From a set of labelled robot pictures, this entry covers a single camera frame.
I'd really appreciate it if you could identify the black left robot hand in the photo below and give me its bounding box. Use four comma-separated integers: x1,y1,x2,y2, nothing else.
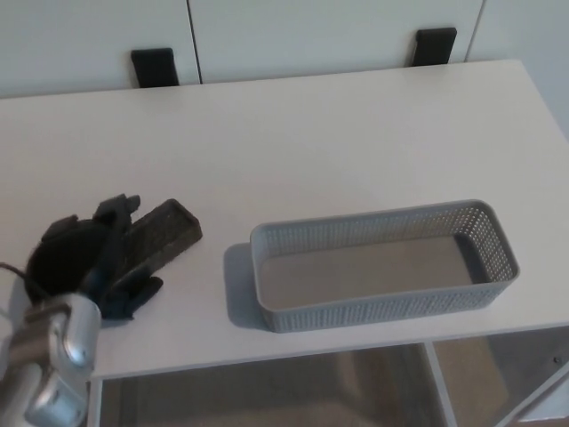
26,193,164,321

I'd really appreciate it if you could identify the dark grey felt eraser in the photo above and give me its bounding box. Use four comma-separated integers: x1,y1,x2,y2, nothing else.
119,198,204,278

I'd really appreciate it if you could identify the white cabinet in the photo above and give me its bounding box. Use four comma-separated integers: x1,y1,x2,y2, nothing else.
0,0,569,148

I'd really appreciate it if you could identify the grey perforated plastic basket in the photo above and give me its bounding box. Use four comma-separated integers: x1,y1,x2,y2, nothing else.
248,198,520,334

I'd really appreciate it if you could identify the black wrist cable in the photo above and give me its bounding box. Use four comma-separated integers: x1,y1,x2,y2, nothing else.
0,262,48,308

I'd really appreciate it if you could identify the black cabinet handle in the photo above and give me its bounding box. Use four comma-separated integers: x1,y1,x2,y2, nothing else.
130,47,180,88
413,27,458,67

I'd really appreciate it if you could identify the white desk with metal frame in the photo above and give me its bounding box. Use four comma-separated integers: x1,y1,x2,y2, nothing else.
0,59,569,427

